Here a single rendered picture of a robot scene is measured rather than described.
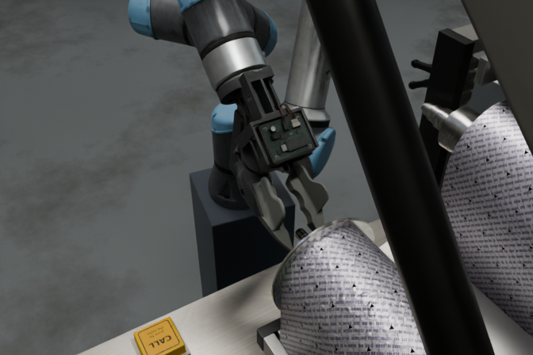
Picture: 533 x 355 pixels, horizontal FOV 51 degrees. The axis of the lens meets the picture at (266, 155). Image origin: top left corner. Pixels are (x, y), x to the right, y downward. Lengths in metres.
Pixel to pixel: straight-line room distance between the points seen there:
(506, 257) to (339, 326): 0.23
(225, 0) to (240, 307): 0.60
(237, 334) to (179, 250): 1.41
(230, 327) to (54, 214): 1.79
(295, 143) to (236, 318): 0.51
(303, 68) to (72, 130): 2.30
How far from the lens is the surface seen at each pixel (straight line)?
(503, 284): 0.74
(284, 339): 0.72
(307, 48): 1.11
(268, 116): 0.64
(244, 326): 1.06
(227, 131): 1.16
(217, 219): 1.25
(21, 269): 2.54
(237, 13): 0.70
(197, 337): 1.06
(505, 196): 0.67
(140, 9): 0.86
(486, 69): 0.71
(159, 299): 2.28
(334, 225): 0.64
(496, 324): 0.70
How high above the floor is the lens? 1.76
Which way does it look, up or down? 37 degrees down
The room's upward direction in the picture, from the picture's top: straight up
